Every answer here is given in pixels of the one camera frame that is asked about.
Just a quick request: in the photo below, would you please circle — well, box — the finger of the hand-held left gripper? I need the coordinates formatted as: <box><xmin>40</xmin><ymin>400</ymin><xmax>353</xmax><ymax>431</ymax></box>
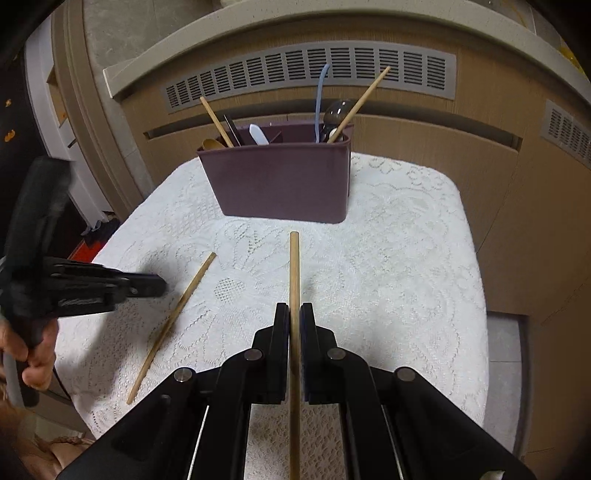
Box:
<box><xmin>53</xmin><ymin>284</ymin><xmax>137</xmax><ymax>318</ymax></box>
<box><xmin>46</xmin><ymin>259</ymin><xmax>167</xmax><ymax>297</ymax></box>

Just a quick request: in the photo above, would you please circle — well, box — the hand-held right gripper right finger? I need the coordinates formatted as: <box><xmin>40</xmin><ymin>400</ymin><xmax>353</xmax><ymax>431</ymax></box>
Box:
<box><xmin>299</xmin><ymin>303</ymin><xmax>536</xmax><ymax>480</ymax></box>

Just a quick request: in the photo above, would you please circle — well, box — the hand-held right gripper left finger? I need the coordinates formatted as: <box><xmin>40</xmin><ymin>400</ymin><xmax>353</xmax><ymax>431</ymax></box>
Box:
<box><xmin>58</xmin><ymin>303</ymin><xmax>290</xmax><ymax>480</ymax></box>

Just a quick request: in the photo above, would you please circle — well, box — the wooden chopstick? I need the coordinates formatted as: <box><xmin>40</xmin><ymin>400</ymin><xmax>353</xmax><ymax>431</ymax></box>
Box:
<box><xmin>200</xmin><ymin>96</ymin><xmax>235</xmax><ymax>148</ymax></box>
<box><xmin>127</xmin><ymin>252</ymin><xmax>218</xmax><ymax>405</ymax></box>
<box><xmin>289</xmin><ymin>231</ymin><xmax>302</xmax><ymax>480</ymax></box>
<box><xmin>327</xmin><ymin>66</ymin><xmax>392</xmax><ymax>144</ymax></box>

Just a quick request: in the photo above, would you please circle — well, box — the purple utensil holder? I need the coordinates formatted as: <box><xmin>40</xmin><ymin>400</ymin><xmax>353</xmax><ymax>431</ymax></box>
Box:
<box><xmin>196</xmin><ymin>121</ymin><xmax>355</xmax><ymax>224</ymax></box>

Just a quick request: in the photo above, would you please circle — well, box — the smoky clear spoon black handle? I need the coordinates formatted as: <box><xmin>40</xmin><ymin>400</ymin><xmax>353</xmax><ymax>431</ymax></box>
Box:
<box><xmin>224</xmin><ymin>114</ymin><xmax>244</xmax><ymax>146</ymax></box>
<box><xmin>322</xmin><ymin>102</ymin><xmax>354</xmax><ymax>144</ymax></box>

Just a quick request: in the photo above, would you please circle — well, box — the blue plastic spoon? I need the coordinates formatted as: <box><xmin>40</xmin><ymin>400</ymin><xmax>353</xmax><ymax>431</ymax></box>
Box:
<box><xmin>315</xmin><ymin>64</ymin><xmax>331</xmax><ymax>143</ymax></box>

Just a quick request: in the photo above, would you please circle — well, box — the person's left forearm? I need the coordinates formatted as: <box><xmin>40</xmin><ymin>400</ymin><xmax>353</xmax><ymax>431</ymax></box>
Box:
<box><xmin>0</xmin><ymin>390</ymin><xmax>61</xmax><ymax>480</ymax></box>

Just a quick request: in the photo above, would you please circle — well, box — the person's left hand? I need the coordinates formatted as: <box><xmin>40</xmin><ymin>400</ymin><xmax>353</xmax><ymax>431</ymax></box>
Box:
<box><xmin>0</xmin><ymin>318</ymin><xmax>60</xmax><ymax>391</ymax></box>

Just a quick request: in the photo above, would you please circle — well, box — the red box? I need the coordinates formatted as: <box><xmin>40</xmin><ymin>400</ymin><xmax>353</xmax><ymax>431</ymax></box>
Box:
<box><xmin>69</xmin><ymin>237</ymin><xmax>105</xmax><ymax>264</ymax></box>

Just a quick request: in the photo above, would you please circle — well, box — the white lace tablecloth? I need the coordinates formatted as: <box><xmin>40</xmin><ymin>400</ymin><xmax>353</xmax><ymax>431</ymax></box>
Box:
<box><xmin>53</xmin><ymin>154</ymin><xmax>490</xmax><ymax>480</ymax></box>

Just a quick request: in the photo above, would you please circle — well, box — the pink clothing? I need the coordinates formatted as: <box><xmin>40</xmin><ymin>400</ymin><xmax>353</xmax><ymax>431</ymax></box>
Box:
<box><xmin>28</xmin><ymin>431</ymin><xmax>95</xmax><ymax>480</ymax></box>

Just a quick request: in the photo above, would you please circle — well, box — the long grey vent grille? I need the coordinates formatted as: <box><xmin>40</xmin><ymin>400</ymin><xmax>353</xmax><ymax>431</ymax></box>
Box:
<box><xmin>159</xmin><ymin>45</ymin><xmax>458</xmax><ymax>114</ymax></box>

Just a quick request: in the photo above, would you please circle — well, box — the wooden panel cabinet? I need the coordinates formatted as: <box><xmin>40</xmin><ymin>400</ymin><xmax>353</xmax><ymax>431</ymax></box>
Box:
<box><xmin>51</xmin><ymin>0</ymin><xmax>591</xmax><ymax>467</ymax></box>

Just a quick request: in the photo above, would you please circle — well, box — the small grey vent grille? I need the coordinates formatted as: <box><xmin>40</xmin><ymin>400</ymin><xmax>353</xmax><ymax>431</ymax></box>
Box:
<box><xmin>540</xmin><ymin>99</ymin><xmax>591</xmax><ymax>167</ymax></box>

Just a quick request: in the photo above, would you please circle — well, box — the white door frame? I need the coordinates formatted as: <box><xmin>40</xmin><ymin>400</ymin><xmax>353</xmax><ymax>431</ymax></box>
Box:
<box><xmin>25</xmin><ymin>28</ymin><xmax>121</xmax><ymax>217</ymax></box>

